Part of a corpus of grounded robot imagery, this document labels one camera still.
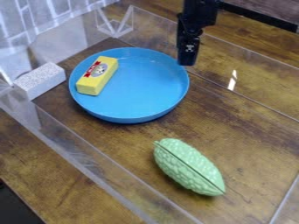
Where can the yellow butter block toy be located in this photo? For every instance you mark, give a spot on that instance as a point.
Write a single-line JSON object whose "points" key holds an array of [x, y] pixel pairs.
{"points": [[96, 75]]}

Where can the clear acrylic enclosure wall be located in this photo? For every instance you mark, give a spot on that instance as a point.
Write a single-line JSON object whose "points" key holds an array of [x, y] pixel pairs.
{"points": [[84, 171]]}

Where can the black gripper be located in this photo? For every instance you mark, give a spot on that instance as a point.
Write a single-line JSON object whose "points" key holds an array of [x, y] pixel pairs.
{"points": [[197, 15]]}

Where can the dark baseboard strip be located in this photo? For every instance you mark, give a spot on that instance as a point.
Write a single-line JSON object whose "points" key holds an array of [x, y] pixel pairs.
{"points": [[279, 13]]}

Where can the blue round tray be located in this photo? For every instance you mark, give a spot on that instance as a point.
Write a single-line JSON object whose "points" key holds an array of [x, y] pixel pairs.
{"points": [[144, 90]]}

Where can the white speckled foam block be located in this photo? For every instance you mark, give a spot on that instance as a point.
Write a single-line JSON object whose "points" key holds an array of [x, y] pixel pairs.
{"points": [[40, 80]]}

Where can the green bitter gourd toy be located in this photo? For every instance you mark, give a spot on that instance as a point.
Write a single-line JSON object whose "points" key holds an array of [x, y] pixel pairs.
{"points": [[188, 167]]}

